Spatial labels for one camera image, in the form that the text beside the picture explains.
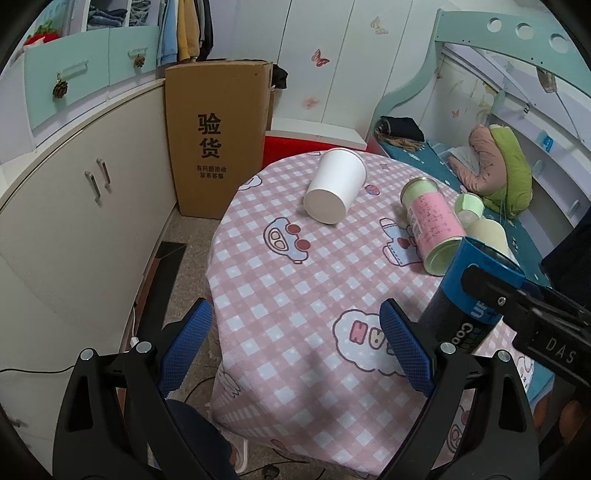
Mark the blue black towel canister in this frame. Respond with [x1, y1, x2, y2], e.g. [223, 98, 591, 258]
[415, 237, 540, 354]

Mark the pale green ceramic cup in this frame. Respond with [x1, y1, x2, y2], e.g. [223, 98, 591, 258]
[466, 218, 517, 263]

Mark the small green white cup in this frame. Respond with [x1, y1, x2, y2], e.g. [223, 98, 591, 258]
[454, 193, 485, 228]

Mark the white paper cup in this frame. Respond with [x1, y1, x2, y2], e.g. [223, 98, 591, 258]
[304, 148, 368, 225]

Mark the pink green labelled can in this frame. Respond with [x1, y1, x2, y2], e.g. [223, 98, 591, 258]
[400, 177, 466, 277]

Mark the green pink rolled quilt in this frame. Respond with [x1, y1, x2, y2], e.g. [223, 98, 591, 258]
[448, 124, 533, 219]

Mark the pink checkered tablecloth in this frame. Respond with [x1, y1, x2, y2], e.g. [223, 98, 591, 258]
[205, 149, 537, 478]

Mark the folded dark clothes pile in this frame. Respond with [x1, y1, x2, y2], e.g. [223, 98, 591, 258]
[374, 116, 425, 151]

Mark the red storage box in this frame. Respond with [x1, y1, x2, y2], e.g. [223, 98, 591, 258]
[262, 131, 368, 169]

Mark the white wardrobe with butterflies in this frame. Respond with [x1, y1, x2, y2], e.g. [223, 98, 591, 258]
[211, 0, 444, 136]

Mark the brown cardboard box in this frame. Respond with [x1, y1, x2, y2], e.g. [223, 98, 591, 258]
[164, 60, 273, 219]

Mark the teal drawer unit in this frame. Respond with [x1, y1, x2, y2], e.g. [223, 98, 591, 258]
[24, 26, 159, 129]

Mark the hanging clothes row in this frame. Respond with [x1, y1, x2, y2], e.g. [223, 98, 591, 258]
[156, 0, 214, 67]

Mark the white open shelf wardrobe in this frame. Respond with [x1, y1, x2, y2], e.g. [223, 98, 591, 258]
[63, 0, 166, 34]

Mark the white cabinet with handles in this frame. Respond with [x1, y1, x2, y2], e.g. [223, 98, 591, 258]
[1, 86, 176, 466]

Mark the teal bunk bed frame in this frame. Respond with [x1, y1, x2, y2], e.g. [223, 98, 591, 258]
[370, 8, 591, 222]

